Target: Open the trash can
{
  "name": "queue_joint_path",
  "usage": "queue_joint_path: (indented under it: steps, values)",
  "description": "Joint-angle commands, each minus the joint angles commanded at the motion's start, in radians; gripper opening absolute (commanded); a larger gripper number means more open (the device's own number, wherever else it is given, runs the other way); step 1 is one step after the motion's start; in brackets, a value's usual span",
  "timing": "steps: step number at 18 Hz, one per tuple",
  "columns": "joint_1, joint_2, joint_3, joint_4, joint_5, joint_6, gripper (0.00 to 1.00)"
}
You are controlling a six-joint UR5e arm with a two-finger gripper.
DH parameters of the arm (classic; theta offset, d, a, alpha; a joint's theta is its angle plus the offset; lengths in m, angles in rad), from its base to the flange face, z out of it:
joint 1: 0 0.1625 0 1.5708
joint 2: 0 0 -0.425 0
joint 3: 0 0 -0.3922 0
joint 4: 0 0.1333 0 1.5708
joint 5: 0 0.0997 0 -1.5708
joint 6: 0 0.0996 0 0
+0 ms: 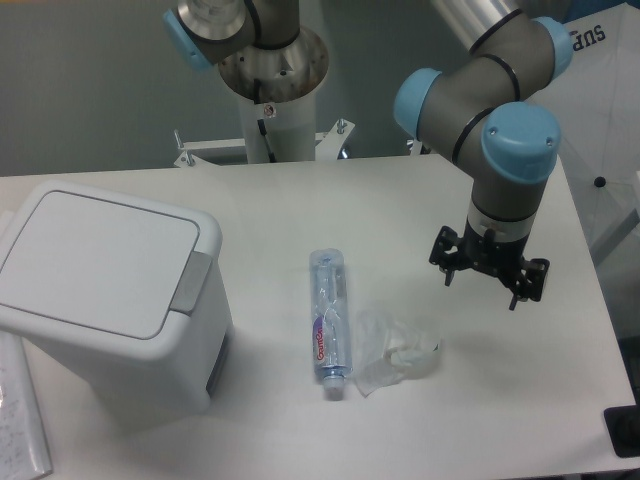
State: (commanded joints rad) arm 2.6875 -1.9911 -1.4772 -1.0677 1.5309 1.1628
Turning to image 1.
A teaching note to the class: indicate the clear plastic water bottle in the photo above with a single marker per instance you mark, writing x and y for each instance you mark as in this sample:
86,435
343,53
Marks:
331,338

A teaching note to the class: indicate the white trash can lid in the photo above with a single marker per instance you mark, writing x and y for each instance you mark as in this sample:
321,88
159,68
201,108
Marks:
104,264

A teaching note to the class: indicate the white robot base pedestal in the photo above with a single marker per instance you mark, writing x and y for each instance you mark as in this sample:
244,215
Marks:
278,86

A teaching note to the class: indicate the white trash can body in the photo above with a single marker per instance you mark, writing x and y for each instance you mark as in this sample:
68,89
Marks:
171,370

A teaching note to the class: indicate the black device at edge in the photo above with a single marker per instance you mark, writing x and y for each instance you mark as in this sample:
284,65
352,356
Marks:
623,427

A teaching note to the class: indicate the white printed banner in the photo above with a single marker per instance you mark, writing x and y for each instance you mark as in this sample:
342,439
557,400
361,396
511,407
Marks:
597,99

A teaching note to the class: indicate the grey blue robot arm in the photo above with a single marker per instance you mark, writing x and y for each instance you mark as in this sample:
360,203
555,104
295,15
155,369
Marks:
477,118

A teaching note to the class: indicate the crumpled clear plastic wrapper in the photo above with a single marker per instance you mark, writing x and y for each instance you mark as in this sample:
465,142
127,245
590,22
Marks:
388,350

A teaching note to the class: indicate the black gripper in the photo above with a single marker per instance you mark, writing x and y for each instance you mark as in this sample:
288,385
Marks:
494,248

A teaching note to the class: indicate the white metal mounting frame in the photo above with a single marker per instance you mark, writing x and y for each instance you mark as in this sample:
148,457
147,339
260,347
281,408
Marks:
265,147

